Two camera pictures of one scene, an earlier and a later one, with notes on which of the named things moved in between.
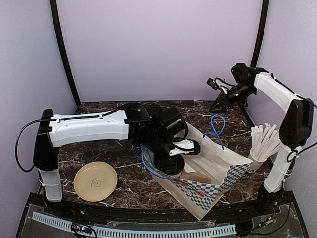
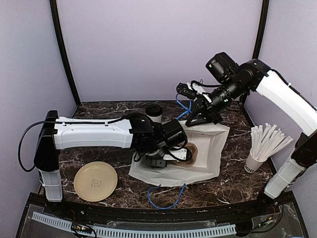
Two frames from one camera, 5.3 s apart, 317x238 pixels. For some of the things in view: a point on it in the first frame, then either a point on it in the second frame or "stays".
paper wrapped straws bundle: (264, 143) stays
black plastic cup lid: (155, 108) stays
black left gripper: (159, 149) -> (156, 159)
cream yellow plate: (95, 181) stays
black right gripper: (222, 103) -> (208, 113)
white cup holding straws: (255, 165) stays
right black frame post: (260, 34) stays
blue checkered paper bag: (194, 190) -> (209, 140)
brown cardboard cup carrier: (194, 176) -> (189, 163)
